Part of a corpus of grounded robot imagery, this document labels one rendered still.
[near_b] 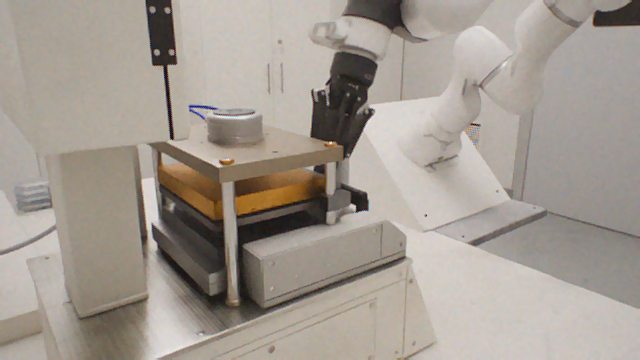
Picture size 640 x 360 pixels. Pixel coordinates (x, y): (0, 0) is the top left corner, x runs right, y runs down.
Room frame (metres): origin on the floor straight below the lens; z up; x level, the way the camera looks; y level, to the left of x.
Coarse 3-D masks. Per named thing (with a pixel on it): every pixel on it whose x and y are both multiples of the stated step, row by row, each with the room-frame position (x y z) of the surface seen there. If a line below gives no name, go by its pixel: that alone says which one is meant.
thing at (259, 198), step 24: (168, 168) 0.69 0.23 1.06; (192, 168) 0.69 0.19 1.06; (168, 192) 0.67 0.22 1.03; (192, 192) 0.59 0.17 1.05; (216, 192) 0.58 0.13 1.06; (240, 192) 0.58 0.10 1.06; (264, 192) 0.58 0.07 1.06; (288, 192) 0.60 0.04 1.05; (312, 192) 0.63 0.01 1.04; (216, 216) 0.54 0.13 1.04; (240, 216) 0.56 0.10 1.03; (264, 216) 0.58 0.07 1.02
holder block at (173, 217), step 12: (168, 204) 0.71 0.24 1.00; (168, 216) 0.68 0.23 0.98; (180, 216) 0.66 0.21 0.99; (312, 216) 0.66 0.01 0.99; (180, 228) 0.64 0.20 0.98; (192, 228) 0.61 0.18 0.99; (264, 228) 0.61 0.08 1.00; (276, 228) 0.61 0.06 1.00; (288, 228) 0.61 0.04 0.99; (300, 228) 0.62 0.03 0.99; (192, 240) 0.61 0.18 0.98; (204, 240) 0.57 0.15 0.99; (216, 240) 0.57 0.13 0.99; (240, 240) 0.57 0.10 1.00; (252, 240) 0.57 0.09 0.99; (204, 252) 0.58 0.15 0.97; (216, 252) 0.55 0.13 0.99; (240, 252) 0.56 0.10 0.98; (216, 264) 0.55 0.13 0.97
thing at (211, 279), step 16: (160, 224) 0.69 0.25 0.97; (160, 240) 0.67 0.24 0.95; (176, 240) 0.63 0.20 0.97; (176, 256) 0.61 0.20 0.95; (192, 256) 0.57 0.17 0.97; (192, 272) 0.57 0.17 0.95; (208, 272) 0.53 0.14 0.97; (224, 272) 0.54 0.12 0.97; (240, 272) 0.55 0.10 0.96; (208, 288) 0.53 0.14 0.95; (224, 288) 0.54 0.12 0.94
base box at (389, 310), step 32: (352, 288) 0.58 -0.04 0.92; (384, 288) 0.62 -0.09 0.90; (416, 288) 0.66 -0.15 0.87; (288, 320) 0.52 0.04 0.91; (320, 320) 0.55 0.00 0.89; (352, 320) 0.58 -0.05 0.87; (384, 320) 0.62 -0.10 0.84; (416, 320) 0.66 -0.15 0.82; (192, 352) 0.45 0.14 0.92; (224, 352) 0.47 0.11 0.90; (256, 352) 0.49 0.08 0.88; (288, 352) 0.52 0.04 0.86; (320, 352) 0.55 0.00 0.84; (352, 352) 0.58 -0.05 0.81; (384, 352) 0.62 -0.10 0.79
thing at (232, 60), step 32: (192, 0) 2.86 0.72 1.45; (224, 0) 2.95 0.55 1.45; (256, 0) 3.08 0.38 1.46; (288, 0) 3.23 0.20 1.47; (320, 0) 3.39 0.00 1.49; (192, 32) 2.89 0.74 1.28; (224, 32) 2.94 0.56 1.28; (256, 32) 3.08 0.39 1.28; (288, 32) 3.23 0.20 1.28; (192, 64) 2.92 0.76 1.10; (224, 64) 2.93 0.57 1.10; (256, 64) 3.07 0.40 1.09; (288, 64) 3.22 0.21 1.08; (320, 64) 3.39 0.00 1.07; (192, 96) 2.95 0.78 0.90; (224, 96) 2.92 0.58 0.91; (256, 96) 3.06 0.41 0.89; (288, 96) 3.22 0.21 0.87; (288, 128) 3.22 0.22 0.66
